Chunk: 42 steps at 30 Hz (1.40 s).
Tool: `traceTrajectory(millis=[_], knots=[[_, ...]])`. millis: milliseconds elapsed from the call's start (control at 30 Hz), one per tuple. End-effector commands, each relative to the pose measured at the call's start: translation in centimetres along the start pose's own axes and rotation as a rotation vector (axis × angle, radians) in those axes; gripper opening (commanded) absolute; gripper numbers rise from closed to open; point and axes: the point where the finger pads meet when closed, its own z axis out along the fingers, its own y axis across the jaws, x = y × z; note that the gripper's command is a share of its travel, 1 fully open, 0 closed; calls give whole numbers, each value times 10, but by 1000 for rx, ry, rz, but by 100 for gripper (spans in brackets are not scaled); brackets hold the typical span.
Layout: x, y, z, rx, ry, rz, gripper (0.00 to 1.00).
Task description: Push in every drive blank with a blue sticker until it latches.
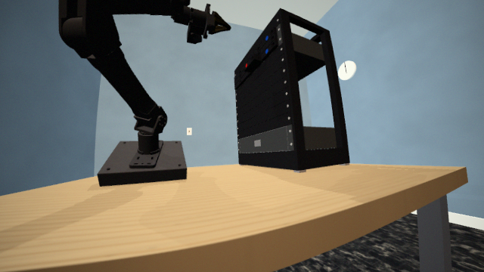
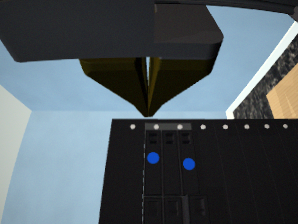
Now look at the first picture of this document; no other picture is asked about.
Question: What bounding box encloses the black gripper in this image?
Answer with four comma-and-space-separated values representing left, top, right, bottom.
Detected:
188, 4, 231, 39

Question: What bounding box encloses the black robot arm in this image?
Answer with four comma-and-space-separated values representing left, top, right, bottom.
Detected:
59, 0, 205, 168

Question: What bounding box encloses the black server rack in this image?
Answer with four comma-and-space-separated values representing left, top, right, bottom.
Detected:
234, 8, 350, 173

